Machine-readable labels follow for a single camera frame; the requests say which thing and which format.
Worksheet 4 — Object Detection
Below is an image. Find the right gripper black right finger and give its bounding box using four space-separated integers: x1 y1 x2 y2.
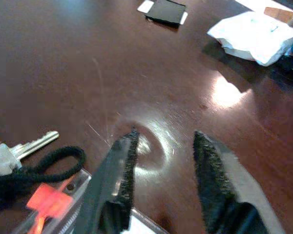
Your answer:
192 131 287 234

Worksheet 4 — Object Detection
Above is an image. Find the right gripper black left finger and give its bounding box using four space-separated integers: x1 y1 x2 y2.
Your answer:
74 126 140 234

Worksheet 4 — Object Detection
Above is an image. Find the clear pouch with orange tag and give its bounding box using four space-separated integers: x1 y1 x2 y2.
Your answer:
12 169 169 234

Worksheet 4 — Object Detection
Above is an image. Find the silver key with grey head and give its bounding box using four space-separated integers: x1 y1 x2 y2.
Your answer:
0 131 60 182

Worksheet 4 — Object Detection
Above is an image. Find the dark brown wooden table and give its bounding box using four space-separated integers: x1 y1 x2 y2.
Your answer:
0 0 293 234

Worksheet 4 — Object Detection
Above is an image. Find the white paper bag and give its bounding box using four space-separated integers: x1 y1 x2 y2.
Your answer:
207 11 293 67

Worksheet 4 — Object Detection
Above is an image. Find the black flat card white-edged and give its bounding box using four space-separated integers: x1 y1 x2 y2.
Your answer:
137 0 188 26

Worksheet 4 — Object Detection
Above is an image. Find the white paper sheet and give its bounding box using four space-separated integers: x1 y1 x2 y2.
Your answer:
235 0 293 14

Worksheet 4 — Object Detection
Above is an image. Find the black cord loop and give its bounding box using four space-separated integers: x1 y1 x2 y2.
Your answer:
0 145 86 215

